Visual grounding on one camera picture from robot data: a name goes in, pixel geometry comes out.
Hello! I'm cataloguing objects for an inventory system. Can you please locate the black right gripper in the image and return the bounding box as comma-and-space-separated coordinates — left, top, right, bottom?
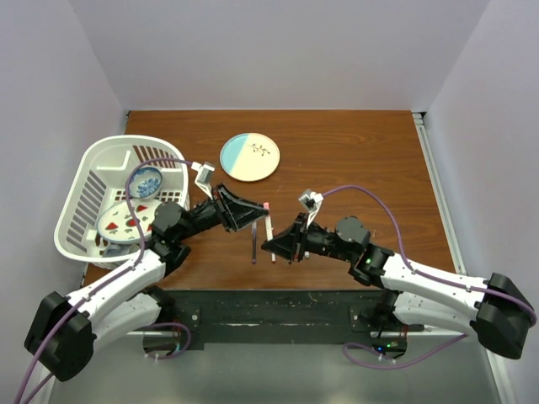
262, 212, 354, 263

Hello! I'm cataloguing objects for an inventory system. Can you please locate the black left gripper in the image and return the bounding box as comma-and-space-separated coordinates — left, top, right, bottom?
177, 183, 269, 242

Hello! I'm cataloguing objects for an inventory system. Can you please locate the purple pen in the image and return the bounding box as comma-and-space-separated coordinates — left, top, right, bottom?
251, 221, 258, 264

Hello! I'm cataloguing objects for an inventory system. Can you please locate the pink marker pen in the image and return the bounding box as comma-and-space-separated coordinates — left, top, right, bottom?
264, 215, 273, 241

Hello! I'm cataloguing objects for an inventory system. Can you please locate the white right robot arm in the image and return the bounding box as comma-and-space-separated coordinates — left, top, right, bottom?
261, 213, 536, 359

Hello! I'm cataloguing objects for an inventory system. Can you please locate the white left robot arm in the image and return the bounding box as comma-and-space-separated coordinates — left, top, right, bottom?
24, 184, 269, 381

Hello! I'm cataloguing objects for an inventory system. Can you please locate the cream and teal plate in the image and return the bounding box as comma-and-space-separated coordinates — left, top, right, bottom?
220, 132, 280, 183

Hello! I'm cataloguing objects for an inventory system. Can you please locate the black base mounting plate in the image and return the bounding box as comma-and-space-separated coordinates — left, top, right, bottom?
144, 286, 423, 352

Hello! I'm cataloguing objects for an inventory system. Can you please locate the blue patterned bowl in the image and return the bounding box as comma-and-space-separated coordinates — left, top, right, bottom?
127, 167, 163, 199

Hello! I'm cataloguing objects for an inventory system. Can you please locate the watermelon patterned plate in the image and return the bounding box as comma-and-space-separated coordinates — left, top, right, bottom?
97, 199, 162, 245

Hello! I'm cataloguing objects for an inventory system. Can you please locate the white plastic dish basket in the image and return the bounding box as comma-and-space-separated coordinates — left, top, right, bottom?
54, 135, 184, 270

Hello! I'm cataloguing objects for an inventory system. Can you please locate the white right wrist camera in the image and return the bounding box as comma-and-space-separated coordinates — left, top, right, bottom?
298, 189, 324, 227

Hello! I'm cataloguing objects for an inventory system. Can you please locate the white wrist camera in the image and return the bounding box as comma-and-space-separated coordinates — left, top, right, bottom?
190, 162, 215, 199
298, 189, 324, 227

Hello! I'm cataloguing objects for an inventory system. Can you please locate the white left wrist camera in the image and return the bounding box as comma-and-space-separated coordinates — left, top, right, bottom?
190, 162, 215, 199

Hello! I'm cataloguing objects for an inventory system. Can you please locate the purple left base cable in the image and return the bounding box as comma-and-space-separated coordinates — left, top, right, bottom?
142, 322, 193, 361

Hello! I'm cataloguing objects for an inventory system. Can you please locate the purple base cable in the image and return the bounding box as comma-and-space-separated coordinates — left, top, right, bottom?
142, 322, 193, 361
341, 334, 468, 370

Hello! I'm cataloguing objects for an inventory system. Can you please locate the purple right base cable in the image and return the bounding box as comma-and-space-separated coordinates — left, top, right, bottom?
341, 334, 468, 370

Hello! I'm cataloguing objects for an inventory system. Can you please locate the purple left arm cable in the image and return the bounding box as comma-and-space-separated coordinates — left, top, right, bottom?
12, 158, 197, 404

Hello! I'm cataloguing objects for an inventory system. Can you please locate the aluminium frame rail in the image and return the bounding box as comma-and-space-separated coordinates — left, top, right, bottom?
411, 112, 467, 275

